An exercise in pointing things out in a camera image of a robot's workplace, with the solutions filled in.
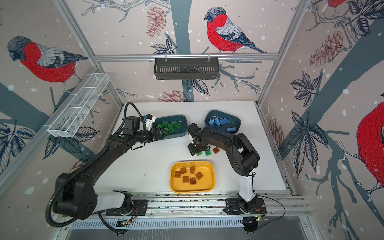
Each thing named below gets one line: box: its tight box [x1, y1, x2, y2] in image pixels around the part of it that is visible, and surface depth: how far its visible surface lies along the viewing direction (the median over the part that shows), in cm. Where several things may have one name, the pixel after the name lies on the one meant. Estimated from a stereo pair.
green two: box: [168, 123, 175, 133], surface depth 106 cm
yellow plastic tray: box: [169, 160, 216, 194], surface depth 84 cm
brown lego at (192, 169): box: [189, 166, 195, 174], surface depth 87 cm
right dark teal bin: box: [204, 109, 242, 135], surface depth 109 cm
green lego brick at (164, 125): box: [156, 120, 169, 131], surface depth 106 cm
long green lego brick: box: [172, 120, 182, 130], surface depth 106 cm
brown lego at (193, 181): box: [190, 177, 196, 185], surface depth 83 cm
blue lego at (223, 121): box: [219, 118, 229, 126], surface depth 109 cm
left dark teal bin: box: [152, 115, 188, 140], surface depth 106 cm
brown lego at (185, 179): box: [182, 176, 189, 184], surface depth 83 cm
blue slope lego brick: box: [209, 118, 218, 127], surface depth 109 cm
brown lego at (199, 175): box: [195, 171, 204, 180], surface depth 84 cm
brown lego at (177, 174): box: [174, 171, 181, 178], surface depth 85 cm
